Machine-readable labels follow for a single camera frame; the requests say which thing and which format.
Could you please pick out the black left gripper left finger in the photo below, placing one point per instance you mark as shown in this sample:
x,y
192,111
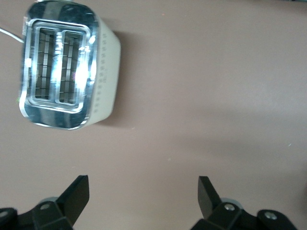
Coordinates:
x,y
72,203

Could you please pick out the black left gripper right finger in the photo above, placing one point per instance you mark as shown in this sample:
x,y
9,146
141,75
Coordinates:
x,y
211,206

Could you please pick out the beige chrome two-slot toaster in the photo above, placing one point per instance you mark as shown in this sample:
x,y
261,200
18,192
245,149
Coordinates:
x,y
106,72

